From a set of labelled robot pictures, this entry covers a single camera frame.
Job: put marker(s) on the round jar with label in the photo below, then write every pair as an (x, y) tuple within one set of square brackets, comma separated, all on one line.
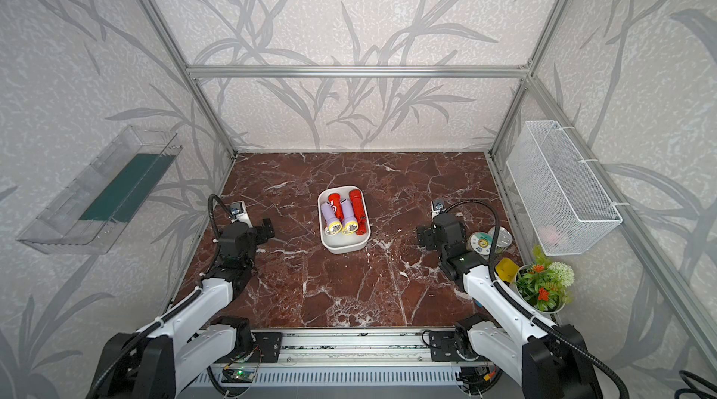
[(480, 242)]

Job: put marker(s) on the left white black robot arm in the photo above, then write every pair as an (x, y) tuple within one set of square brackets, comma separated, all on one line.
[(161, 359)]

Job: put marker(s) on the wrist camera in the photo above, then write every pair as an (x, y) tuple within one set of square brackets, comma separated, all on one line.
[(438, 206), (239, 213)]

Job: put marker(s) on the potted artificial flower plant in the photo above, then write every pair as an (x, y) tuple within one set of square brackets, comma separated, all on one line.
[(545, 284)]

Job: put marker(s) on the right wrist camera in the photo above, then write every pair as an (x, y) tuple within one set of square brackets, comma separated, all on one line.
[(438, 206)]

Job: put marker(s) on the white plastic storage box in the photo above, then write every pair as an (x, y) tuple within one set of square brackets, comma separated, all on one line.
[(340, 243)]

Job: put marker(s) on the aluminium front rail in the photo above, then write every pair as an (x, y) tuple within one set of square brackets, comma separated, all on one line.
[(336, 347)]

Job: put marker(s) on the red flashlight long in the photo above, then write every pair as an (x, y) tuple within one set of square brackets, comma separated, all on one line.
[(357, 201)]

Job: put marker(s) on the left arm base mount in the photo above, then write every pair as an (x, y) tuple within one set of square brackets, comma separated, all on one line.
[(265, 350)]

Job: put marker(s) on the white wire mesh basket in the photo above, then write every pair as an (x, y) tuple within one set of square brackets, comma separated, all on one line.
[(568, 207)]

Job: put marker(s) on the clear plastic wall shelf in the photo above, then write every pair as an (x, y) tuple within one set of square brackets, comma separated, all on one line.
[(58, 229)]

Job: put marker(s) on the yellow toy shovel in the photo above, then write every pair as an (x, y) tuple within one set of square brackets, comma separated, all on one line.
[(507, 270)]

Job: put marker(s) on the round tin can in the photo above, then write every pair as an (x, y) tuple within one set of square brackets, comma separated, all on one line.
[(501, 237)]

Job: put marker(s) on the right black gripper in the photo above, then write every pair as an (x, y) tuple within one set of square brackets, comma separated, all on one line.
[(425, 236)]

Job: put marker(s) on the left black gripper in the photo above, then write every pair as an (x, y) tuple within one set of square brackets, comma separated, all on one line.
[(260, 236)]

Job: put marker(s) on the purple flashlight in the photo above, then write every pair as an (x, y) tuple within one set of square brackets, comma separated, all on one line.
[(333, 223), (350, 222)]

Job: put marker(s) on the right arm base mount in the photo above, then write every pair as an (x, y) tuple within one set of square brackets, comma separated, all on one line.
[(443, 348)]

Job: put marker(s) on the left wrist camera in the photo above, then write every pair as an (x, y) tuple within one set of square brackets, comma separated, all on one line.
[(239, 213)]

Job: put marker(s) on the green shelf liner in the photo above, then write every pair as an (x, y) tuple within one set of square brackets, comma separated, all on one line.
[(126, 193)]

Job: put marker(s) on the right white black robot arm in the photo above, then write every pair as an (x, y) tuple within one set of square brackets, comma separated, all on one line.
[(546, 359)]

